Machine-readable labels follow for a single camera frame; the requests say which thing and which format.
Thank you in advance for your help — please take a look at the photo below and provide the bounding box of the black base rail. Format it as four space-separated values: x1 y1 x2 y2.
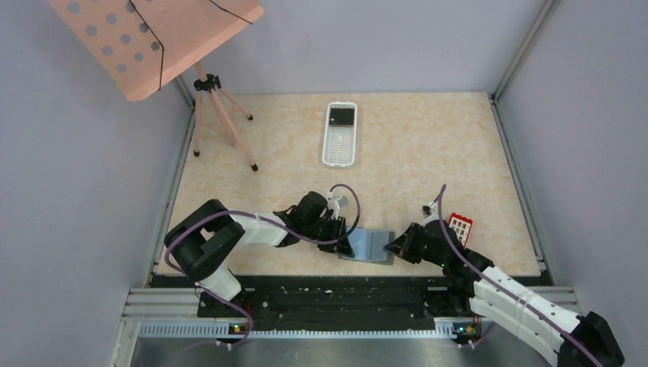
195 275 479 332

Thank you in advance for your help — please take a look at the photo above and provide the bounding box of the pink music stand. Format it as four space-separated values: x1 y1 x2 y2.
50 0 264 171

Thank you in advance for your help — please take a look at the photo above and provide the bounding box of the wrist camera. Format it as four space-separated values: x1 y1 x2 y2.
326 192 348 219
420 201 439 226

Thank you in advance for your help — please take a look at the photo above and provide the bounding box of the grey card holder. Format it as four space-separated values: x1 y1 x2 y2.
338 229 396 266

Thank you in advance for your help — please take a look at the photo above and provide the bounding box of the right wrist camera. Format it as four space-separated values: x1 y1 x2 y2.
420 201 439 226

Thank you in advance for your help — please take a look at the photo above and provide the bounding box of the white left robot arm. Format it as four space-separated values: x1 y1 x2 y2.
164 191 355 316

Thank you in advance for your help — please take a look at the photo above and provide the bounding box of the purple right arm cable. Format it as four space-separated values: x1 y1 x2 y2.
434 184 604 367

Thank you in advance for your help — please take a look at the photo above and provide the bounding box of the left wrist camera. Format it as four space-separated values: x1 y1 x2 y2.
326 192 348 219

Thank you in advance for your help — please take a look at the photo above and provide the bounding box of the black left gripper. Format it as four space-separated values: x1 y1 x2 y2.
303 215 355 258

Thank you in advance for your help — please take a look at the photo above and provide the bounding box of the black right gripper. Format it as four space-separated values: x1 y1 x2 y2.
384 222 447 267

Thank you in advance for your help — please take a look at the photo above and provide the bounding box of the black card in tray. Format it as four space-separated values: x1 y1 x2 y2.
328 106 355 126

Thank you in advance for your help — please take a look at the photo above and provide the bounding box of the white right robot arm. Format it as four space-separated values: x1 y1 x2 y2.
384 219 626 366

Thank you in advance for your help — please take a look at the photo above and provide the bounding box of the white perforated plastic tray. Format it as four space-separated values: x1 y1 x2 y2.
322 101 358 168

